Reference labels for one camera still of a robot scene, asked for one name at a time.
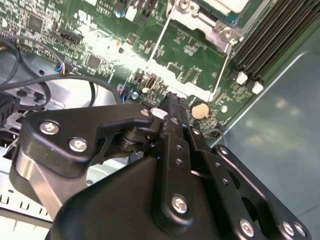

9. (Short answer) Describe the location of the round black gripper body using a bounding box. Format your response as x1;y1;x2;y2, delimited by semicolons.
48;157;235;240

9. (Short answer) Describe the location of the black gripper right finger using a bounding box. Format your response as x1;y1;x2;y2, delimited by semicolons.
176;98;313;240

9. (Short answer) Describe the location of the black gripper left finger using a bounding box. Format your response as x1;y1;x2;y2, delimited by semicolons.
11;93;196;232

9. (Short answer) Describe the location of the silver metal socket cover frame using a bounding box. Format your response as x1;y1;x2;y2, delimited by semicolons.
143;2;232;102

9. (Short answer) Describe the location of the silver-topped CPU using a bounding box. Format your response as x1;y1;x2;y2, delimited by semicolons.
199;0;252;22

